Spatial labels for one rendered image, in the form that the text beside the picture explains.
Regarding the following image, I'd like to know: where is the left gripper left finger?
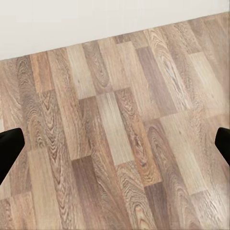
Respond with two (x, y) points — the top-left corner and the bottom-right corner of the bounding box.
(0, 128), (25, 185)

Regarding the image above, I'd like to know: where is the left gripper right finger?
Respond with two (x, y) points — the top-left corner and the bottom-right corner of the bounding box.
(215, 127), (230, 166)

